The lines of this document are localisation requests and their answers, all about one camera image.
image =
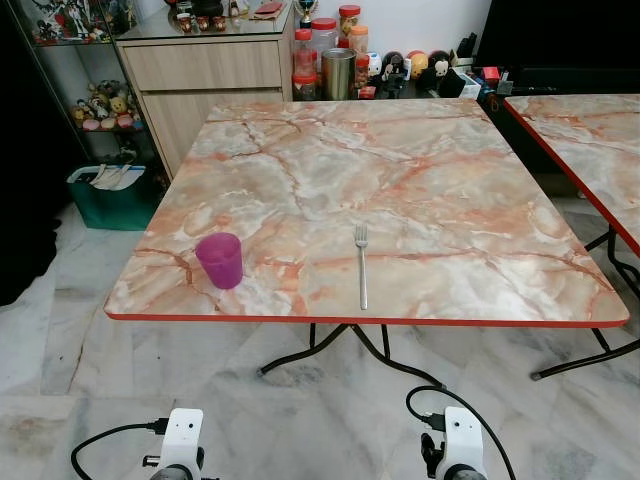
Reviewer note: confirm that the silver metal fork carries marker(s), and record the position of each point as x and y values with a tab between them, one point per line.
363	280

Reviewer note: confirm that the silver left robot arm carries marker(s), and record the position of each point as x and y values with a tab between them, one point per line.
175	474

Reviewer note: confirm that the purple plastic cup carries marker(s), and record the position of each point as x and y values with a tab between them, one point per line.
220	265

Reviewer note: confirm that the marble top folding table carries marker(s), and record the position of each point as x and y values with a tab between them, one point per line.
400	200
600	140

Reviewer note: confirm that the green plastic bin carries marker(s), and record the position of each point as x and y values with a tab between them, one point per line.
115	210

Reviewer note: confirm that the white paper bundle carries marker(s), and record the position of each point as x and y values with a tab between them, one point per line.
115	178

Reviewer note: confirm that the yellow bear plush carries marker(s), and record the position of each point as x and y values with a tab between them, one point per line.
119	104

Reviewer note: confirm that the small white box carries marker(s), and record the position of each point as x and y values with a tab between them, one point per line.
472	89

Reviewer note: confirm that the small red box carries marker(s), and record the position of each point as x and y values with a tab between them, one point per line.
490	73

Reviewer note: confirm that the black mouse plush toy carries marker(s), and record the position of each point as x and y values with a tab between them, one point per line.
440	68

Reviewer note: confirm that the low red lid jar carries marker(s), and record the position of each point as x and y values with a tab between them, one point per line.
305	87

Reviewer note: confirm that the small dark red lid jar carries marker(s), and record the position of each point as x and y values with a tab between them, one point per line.
362	72

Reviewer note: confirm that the black white plush toy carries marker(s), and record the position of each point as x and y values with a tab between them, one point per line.
396	67

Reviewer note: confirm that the stainless steel tumbler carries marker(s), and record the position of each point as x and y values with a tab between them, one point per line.
338	75

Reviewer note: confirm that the yellow round plush toy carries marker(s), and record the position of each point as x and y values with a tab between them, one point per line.
418	62

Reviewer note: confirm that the white round toy figure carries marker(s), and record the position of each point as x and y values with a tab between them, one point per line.
375	65

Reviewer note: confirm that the light wooden drawer cabinet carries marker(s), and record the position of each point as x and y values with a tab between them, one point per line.
200	65

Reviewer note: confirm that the glass display shelf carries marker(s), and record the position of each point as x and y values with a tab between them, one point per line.
100	60

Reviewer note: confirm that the slim red lid jar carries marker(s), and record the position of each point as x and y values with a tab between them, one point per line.
305	50

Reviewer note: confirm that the wide clear red lid jar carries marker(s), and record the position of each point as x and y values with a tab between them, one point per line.
324	38

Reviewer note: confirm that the brown wooden figurines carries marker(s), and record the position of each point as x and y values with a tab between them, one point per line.
200	18

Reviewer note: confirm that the orange snack red lid jar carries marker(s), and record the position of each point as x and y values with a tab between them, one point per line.
349	20

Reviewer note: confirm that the red flat case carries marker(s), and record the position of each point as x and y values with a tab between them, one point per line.
268	10

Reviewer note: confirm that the small trophy ornament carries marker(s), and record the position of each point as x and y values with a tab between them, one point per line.
307	12

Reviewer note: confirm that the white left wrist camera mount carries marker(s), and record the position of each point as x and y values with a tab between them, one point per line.
183	435

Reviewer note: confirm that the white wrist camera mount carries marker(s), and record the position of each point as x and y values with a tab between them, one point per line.
465	435
183	435

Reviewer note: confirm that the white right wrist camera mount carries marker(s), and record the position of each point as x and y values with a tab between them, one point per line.
465	435

